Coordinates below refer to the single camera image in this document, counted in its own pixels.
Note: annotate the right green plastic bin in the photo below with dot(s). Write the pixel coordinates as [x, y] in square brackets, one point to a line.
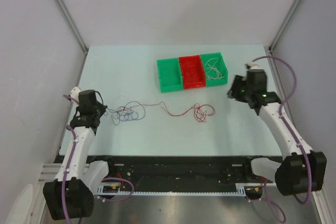
[215, 69]

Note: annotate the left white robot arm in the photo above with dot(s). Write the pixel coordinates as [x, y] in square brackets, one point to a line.
[71, 194]

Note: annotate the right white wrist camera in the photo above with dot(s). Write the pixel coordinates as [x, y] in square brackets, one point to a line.
[252, 66]

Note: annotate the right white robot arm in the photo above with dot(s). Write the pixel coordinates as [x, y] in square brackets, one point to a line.
[302, 169]

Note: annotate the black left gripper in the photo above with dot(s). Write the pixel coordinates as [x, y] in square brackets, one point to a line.
[102, 108]

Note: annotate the right aluminium frame post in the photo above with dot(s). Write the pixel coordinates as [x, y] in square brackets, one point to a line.
[288, 17]

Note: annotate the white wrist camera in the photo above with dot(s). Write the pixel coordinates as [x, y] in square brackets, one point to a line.
[252, 66]
[74, 95]

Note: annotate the slotted grey cable duct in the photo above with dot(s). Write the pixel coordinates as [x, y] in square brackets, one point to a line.
[239, 191]

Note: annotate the red plastic bin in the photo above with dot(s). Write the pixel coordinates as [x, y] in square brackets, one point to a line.
[192, 70]

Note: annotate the aluminium frame post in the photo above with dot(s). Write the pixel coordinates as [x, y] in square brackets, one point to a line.
[288, 17]
[61, 5]

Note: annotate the left green plastic bin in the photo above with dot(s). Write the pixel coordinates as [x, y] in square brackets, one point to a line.
[170, 76]

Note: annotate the left aluminium frame post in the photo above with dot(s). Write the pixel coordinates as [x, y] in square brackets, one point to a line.
[61, 5]

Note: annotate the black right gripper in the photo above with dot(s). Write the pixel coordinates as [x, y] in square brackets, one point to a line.
[238, 82]

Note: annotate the green plastic bin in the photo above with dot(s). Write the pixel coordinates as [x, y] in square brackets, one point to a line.
[215, 69]
[170, 76]

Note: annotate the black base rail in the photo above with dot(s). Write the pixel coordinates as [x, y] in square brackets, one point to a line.
[180, 173]

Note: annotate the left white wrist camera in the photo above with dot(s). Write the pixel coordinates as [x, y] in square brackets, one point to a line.
[74, 95]

